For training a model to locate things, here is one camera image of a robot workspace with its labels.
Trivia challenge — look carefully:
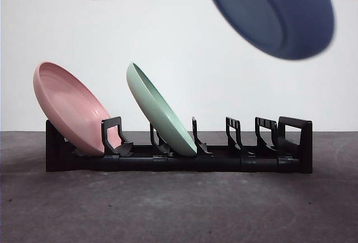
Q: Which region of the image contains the pink round plate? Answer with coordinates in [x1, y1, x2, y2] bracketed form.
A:
[32, 61, 124, 157]

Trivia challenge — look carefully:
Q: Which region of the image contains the green round plate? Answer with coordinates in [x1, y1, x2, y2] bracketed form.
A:
[125, 62, 198, 156]

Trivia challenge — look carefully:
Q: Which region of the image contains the black plastic dish rack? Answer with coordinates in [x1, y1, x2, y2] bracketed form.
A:
[45, 116, 314, 174]

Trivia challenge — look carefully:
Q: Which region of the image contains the blue round plate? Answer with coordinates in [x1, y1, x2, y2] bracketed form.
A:
[201, 0, 336, 60]

